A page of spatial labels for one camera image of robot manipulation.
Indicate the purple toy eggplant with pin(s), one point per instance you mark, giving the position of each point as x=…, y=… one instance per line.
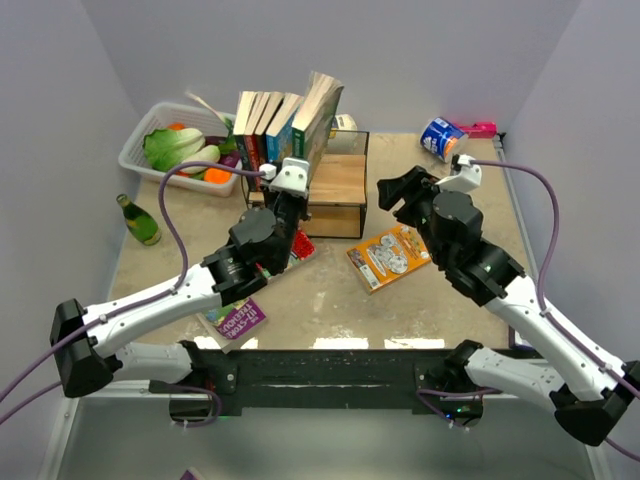
x=231, y=159

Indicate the black front frame bar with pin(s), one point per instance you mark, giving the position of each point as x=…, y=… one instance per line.
x=314, y=379

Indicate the pink box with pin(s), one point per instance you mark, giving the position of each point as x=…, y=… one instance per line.
x=480, y=130

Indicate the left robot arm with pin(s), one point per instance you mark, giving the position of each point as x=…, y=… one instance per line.
x=96, y=345

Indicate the orange back cover book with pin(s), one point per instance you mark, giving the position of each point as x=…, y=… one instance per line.
x=388, y=257

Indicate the red treehouse book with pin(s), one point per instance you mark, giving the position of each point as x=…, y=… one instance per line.
x=300, y=250

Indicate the white plastic basket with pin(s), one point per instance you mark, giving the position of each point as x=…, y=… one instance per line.
x=166, y=115

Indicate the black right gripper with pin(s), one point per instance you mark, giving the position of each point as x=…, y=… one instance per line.
x=409, y=186

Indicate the wood and wire shelf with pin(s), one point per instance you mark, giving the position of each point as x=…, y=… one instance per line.
x=338, y=194

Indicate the purple 117-storey treehouse book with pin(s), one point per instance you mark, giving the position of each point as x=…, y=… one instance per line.
x=233, y=325

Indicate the white toy radish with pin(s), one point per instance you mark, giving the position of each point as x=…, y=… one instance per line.
x=203, y=158

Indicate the black floral cover book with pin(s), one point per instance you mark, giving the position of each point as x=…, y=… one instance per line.
x=243, y=112

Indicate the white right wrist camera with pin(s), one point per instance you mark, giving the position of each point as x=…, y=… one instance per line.
x=465, y=176

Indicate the red back cover book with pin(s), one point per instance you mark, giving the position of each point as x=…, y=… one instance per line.
x=251, y=137

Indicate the toy cabbage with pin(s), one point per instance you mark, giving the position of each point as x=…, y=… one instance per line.
x=167, y=148

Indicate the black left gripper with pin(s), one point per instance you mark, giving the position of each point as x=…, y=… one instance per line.
x=303, y=205

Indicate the blue 26-storey treehouse book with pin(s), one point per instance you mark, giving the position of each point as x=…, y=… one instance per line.
x=279, y=132

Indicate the dark brown cover book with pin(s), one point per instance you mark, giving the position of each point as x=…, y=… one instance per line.
x=274, y=100

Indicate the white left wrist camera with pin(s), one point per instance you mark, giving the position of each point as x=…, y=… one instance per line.
x=292, y=177

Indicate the green back cover book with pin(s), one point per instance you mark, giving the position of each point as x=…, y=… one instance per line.
x=312, y=123

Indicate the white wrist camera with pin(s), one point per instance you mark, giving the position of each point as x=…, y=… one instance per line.
x=292, y=177
x=465, y=176

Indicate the orange toy carrot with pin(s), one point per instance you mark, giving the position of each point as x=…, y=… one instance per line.
x=217, y=176

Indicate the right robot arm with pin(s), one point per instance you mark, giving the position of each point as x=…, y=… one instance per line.
x=587, y=389

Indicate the green glass bottle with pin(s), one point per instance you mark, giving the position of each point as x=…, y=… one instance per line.
x=139, y=222

